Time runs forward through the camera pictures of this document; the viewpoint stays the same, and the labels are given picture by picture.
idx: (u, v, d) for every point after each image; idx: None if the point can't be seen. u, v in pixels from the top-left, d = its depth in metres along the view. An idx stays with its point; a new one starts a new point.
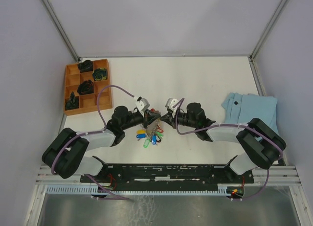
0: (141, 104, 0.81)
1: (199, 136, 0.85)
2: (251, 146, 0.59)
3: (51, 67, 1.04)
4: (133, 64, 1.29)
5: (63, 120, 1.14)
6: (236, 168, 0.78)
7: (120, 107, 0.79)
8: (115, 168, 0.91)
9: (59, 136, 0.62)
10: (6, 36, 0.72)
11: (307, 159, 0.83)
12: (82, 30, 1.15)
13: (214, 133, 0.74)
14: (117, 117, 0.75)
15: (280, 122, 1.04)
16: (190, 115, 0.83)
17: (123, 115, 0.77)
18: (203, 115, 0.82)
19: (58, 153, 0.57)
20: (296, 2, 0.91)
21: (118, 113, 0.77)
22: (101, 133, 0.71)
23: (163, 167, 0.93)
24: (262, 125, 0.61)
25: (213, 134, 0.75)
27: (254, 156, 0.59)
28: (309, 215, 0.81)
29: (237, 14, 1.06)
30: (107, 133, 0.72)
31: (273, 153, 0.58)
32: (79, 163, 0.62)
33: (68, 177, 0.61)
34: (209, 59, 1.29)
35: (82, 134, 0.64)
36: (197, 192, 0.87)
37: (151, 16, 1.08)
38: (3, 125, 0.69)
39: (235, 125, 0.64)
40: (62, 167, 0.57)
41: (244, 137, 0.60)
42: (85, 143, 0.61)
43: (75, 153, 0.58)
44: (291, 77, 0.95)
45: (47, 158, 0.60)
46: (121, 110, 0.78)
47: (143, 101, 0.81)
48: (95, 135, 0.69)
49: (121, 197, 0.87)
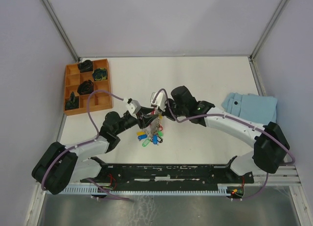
0: (132, 107, 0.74)
1: (193, 120, 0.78)
2: (267, 153, 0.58)
3: (51, 67, 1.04)
4: (132, 64, 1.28)
5: (63, 120, 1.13)
6: (238, 169, 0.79)
7: (111, 112, 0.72)
8: (115, 168, 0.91)
9: (49, 150, 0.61)
10: (6, 36, 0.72)
11: (307, 159, 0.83)
12: (82, 30, 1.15)
13: (213, 122, 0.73)
14: (108, 125, 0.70)
15: (280, 123, 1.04)
16: (176, 99, 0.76)
17: (115, 122, 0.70)
18: (189, 96, 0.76)
19: (48, 169, 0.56)
20: (295, 2, 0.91)
21: (109, 119, 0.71)
22: (93, 143, 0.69)
23: (163, 167, 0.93)
24: (279, 130, 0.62)
25: (209, 122, 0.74)
27: (264, 160, 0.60)
28: (309, 215, 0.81)
29: (237, 14, 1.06)
30: (100, 142, 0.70)
31: (280, 159, 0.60)
32: (70, 178, 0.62)
33: (56, 193, 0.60)
34: (210, 59, 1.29)
35: (71, 148, 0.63)
36: (197, 192, 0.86)
37: (151, 16, 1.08)
38: (3, 125, 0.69)
39: (251, 126, 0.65)
40: (52, 183, 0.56)
41: (262, 145, 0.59)
42: (75, 158, 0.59)
43: (64, 169, 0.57)
44: (291, 77, 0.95)
45: (37, 174, 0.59)
46: (112, 116, 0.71)
47: (134, 103, 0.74)
48: (86, 146, 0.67)
49: (120, 197, 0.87)
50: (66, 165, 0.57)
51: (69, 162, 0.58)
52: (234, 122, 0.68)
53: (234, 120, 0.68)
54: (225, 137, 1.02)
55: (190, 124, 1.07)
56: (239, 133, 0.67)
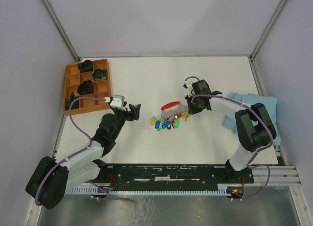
0: (117, 101, 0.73)
1: (201, 102, 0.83)
2: (245, 125, 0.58)
3: (51, 67, 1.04)
4: (132, 64, 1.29)
5: (63, 120, 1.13)
6: (236, 164, 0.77)
7: (108, 114, 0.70)
8: (114, 168, 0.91)
9: (39, 165, 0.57)
10: (6, 36, 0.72)
11: (307, 159, 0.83)
12: (82, 30, 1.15)
13: (216, 103, 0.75)
14: (105, 126, 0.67)
15: (280, 123, 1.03)
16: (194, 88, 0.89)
17: (112, 124, 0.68)
18: (204, 85, 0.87)
19: (39, 187, 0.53)
20: (296, 2, 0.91)
21: (105, 121, 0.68)
22: (86, 150, 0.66)
23: (163, 167, 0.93)
24: (263, 111, 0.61)
25: (213, 103, 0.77)
27: (243, 135, 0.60)
28: (309, 215, 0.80)
29: (237, 13, 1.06)
30: (93, 148, 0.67)
31: (261, 140, 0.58)
32: (64, 190, 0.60)
33: (53, 205, 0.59)
34: (210, 59, 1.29)
35: (62, 162, 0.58)
36: (197, 192, 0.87)
37: (151, 16, 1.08)
38: (3, 125, 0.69)
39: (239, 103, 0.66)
40: (45, 199, 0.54)
41: (241, 115, 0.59)
42: (65, 173, 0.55)
43: (55, 185, 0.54)
44: (291, 76, 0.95)
45: (31, 190, 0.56)
46: (109, 118, 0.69)
47: (117, 96, 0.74)
48: (78, 155, 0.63)
49: (115, 197, 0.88)
50: (56, 180, 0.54)
51: (59, 178, 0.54)
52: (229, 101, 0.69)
53: (229, 99, 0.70)
54: (225, 137, 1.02)
55: (190, 124, 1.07)
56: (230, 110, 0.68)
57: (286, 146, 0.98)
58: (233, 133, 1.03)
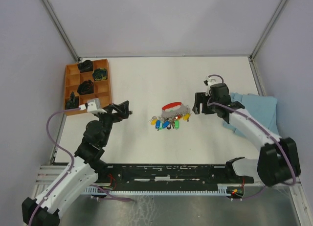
0: (91, 104, 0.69)
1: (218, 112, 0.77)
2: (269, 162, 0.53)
3: (50, 67, 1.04)
4: (132, 64, 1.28)
5: (63, 120, 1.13)
6: (240, 169, 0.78)
7: (92, 122, 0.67)
8: (114, 168, 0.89)
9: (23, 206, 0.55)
10: (6, 36, 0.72)
11: (307, 159, 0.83)
12: (82, 30, 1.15)
13: (236, 121, 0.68)
14: (90, 135, 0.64)
15: (280, 123, 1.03)
16: (213, 92, 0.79)
17: (97, 131, 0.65)
18: (225, 92, 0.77)
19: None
20: (295, 2, 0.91)
21: (90, 129, 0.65)
22: (69, 175, 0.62)
23: (163, 167, 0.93)
24: (293, 148, 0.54)
25: (233, 120, 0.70)
27: (265, 169, 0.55)
28: (308, 215, 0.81)
29: (237, 13, 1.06)
30: (75, 170, 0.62)
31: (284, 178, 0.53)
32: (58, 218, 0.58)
33: None
34: (210, 59, 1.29)
35: (42, 201, 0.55)
36: (197, 192, 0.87)
37: (151, 16, 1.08)
38: (3, 125, 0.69)
39: (267, 133, 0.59)
40: None
41: (269, 151, 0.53)
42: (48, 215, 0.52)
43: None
44: (291, 76, 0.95)
45: None
46: (93, 125, 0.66)
47: (90, 100, 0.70)
48: (60, 185, 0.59)
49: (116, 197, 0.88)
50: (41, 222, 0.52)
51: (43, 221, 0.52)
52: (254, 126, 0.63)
53: (255, 122, 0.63)
54: (225, 137, 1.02)
55: (191, 124, 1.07)
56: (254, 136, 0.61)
57: None
58: (233, 133, 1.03)
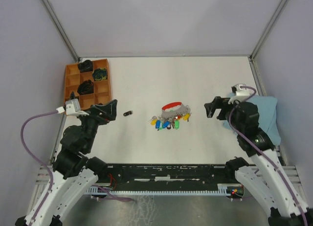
0: (70, 106, 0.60)
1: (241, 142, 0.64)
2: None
3: (50, 67, 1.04)
4: (132, 64, 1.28)
5: (63, 120, 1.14)
6: (242, 181, 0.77)
7: (70, 128, 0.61)
8: (115, 168, 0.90)
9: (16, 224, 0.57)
10: (6, 36, 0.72)
11: (307, 159, 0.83)
12: (82, 30, 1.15)
13: (260, 162, 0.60)
14: (66, 143, 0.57)
15: (280, 123, 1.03)
16: (240, 115, 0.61)
17: (74, 138, 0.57)
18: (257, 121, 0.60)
19: None
20: (295, 3, 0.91)
21: (67, 136, 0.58)
22: (50, 193, 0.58)
23: (163, 167, 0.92)
24: None
25: (257, 160, 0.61)
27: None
28: None
29: (237, 14, 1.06)
30: (55, 189, 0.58)
31: None
32: None
33: None
34: (209, 59, 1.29)
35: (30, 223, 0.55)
36: (197, 192, 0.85)
37: (151, 16, 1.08)
38: (3, 125, 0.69)
39: (296, 200, 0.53)
40: None
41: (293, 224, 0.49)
42: None
43: None
44: (291, 76, 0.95)
45: None
46: (70, 132, 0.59)
47: (68, 102, 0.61)
48: (44, 206, 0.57)
49: (116, 197, 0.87)
50: None
51: None
52: (281, 182, 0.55)
53: (283, 178, 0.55)
54: (225, 137, 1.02)
55: (191, 124, 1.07)
56: (279, 196, 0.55)
57: (285, 146, 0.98)
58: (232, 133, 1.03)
